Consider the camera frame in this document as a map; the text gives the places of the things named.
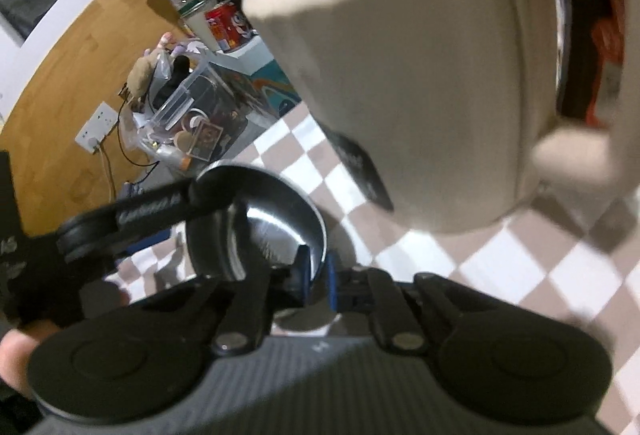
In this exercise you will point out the brown checkered tablecloth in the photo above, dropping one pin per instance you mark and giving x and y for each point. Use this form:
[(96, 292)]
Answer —
[(500, 275)]

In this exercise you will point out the small round steel bowl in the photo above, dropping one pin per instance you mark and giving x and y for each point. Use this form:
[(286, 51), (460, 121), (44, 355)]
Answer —
[(280, 215)]

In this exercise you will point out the white wall outlet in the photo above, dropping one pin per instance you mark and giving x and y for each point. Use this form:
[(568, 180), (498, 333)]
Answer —
[(95, 127)]

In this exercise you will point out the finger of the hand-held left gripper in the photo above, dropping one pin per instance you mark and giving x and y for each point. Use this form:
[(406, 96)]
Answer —
[(150, 212)]

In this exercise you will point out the wooden wall panel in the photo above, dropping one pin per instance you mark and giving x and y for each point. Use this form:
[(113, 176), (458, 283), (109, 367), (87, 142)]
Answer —
[(75, 65)]

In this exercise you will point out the cream soy milk maker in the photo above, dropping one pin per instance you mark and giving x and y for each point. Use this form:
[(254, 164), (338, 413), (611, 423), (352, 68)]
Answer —
[(425, 90)]

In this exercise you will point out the teal printed box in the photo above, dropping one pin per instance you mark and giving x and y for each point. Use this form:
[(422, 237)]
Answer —
[(270, 80)]

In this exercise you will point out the clear plastic storage bin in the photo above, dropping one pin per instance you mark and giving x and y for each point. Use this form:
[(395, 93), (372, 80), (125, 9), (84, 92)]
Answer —
[(200, 115)]

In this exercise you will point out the red drink can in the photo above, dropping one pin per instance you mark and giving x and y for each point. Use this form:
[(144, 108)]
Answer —
[(225, 27)]

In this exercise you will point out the brown plush toy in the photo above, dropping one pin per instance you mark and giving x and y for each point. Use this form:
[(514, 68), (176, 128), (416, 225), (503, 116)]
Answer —
[(140, 76)]

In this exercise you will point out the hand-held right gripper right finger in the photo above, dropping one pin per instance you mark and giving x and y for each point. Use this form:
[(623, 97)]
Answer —
[(334, 282)]

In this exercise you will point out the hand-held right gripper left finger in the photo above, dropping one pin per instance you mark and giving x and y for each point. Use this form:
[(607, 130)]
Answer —
[(302, 277)]

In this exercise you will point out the person's left hand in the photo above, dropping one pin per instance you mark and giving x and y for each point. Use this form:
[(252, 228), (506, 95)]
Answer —
[(15, 360)]

